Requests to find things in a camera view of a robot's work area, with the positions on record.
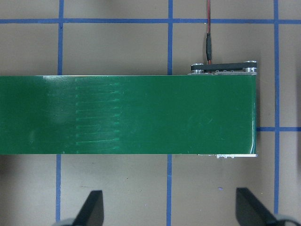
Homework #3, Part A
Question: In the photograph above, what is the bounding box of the red black conveyor power cable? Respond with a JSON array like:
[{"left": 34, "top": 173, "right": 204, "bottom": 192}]
[{"left": 205, "top": 0, "right": 214, "bottom": 65}]

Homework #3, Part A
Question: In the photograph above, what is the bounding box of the green conveyor belt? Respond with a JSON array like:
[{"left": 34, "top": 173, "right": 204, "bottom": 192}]
[{"left": 0, "top": 60, "right": 259, "bottom": 159}]

